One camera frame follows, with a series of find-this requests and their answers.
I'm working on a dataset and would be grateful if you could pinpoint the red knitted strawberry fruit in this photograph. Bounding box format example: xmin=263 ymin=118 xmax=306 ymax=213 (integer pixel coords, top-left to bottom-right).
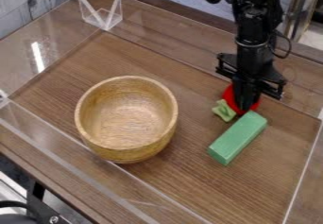
xmin=212 ymin=85 xmax=247 ymax=123

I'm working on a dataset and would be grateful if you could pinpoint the metal table leg background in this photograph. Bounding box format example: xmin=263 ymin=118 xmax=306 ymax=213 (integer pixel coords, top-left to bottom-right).
xmin=283 ymin=0 xmax=318 ymax=42

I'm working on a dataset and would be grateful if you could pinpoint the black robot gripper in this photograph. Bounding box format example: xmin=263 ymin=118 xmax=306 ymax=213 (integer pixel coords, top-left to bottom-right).
xmin=216 ymin=39 xmax=287 ymax=111

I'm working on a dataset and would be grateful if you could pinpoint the green rectangular block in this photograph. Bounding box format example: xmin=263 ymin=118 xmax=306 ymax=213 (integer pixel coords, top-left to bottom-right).
xmin=207 ymin=111 xmax=267 ymax=165

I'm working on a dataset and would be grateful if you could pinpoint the round wooden bowl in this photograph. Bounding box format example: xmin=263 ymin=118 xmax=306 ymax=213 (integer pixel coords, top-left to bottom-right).
xmin=75 ymin=76 xmax=179 ymax=164

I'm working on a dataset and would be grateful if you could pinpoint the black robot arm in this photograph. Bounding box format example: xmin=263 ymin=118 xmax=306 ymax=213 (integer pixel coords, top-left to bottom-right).
xmin=206 ymin=0 xmax=288 ymax=111

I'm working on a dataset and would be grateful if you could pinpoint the black cable lower left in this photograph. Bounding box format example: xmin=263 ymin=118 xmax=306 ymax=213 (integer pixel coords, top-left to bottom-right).
xmin=0 ymin=199 xmax=32 ymax=224

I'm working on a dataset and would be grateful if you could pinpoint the clear acrylic corner bracket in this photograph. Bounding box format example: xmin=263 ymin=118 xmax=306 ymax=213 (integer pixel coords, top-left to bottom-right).
xmin=79 ymin=0 xmax=123 ymax=31

